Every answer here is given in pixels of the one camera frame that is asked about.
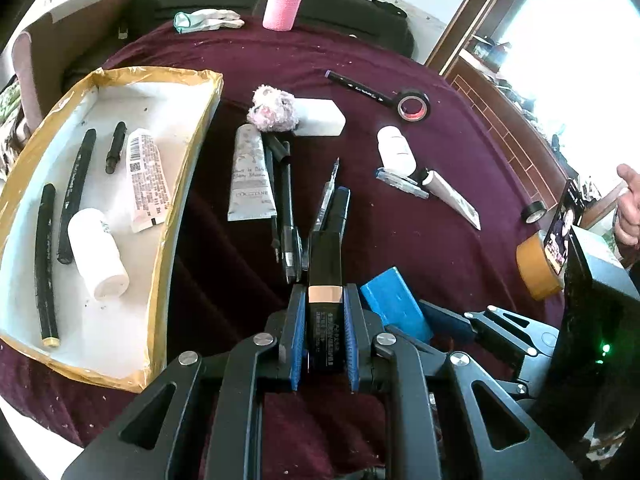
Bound brick-pattern wooden panel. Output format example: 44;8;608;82
445;62;576;211

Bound black leather sofa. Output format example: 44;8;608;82
120;0;416;58

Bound pink plush ball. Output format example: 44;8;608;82
248;86;301;133

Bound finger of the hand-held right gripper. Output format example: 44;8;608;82
417;299;558;361
495;360;547;403

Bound plain white bottle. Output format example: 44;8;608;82
66;208;130;301

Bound black tape roll red core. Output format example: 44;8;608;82
391;89;432;123

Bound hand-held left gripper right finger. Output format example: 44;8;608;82
344;282;583;480

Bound blue battery pack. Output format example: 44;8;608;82
360;266;435;343

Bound yellow-taped cardboard box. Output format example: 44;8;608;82
0;66;224;394

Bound yellow-ended long black marker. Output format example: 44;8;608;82
34;183;62;351

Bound grey floral cream tube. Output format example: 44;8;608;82
227;124;277;222

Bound short black pen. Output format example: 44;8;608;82
105;121;127;175

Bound yellow tape roll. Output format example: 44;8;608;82
516;230;568;302

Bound white barcode tube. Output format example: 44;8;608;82
125;129;173;233

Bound clear gel pen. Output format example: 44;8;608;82
314;157;342;233

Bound white rectangular block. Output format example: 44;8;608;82
295;99;347;138

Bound purple-tipped black marker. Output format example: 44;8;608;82
325;70;393;106

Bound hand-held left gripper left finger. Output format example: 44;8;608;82
60;282;308;480

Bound long black gel pen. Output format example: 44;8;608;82
270;160;305;285

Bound black smartphone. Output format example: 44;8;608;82
544;178;585;276

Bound black marker pen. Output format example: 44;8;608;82
56;128;97;265

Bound clear blue pen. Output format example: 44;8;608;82
375;166;430;200

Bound white work gloves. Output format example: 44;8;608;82
173;8;246;35

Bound red-label white pill bottle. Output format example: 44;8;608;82
376;126;417;177

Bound small black tape roll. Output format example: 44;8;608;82
521;200;548;225

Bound daisy print cream tube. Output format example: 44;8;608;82
419;167;482;231

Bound wooden window frame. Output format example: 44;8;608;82
425;0;538;78

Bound black rose-gold band cosmetic tube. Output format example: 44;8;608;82
305;232;346;375

